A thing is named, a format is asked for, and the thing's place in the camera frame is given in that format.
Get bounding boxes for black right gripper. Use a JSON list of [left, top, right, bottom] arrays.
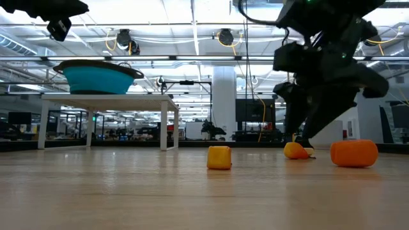
[[273, 22, 390, 148]]

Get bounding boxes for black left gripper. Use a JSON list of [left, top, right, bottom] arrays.
[[0, 0, 89, 42]]

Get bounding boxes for small orange toy fruit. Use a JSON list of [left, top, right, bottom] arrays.
[[283, 141, 310, 160]]

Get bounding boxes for orange toy cylinder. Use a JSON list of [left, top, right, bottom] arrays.
[[330, 139, 380, 168]]

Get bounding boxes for blue bowl with grey rim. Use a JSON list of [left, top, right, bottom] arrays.
[[52, 59, 145, 95]]

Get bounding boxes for white building column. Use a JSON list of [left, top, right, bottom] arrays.
[[212, 65, 238, 141]]

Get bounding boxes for black background robot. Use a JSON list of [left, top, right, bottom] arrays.
[[201, 119, 227, 140]]

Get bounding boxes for white perforated metal shelf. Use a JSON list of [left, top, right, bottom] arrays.
[[37, 93, 180, 151]]

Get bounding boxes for yellow-orange toy cube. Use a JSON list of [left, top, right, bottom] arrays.
[[206, 145, 233, 171]]

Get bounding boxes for black wall screen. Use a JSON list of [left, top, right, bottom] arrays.
[[235, 98, 277, 123]]

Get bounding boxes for black ceiling cable reel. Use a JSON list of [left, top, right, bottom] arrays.
[[116, 28, 132, 49], [219, 28, 235, 46], [129, 40, 141, 56]]

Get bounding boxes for black aluminium table frame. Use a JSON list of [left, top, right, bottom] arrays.
[[0, 139, 409, 154]]

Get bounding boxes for black background gantry frame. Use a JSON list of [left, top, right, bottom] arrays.
[[161, 79, 213, 141]]

